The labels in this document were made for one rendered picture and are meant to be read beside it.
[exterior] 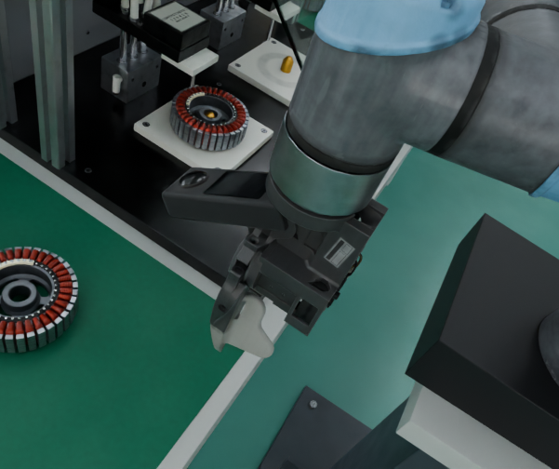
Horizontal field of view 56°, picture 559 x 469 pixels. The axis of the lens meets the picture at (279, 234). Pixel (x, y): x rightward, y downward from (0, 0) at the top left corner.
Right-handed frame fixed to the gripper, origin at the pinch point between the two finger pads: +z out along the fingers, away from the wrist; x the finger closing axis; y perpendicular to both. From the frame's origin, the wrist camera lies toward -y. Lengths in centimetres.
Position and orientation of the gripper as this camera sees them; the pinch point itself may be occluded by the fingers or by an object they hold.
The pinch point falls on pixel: (234, 314)
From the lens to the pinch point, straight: 52.3
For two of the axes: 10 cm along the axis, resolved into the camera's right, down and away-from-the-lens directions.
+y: 8.3, 5.3, -1.6
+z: -2.7, 6.3, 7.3
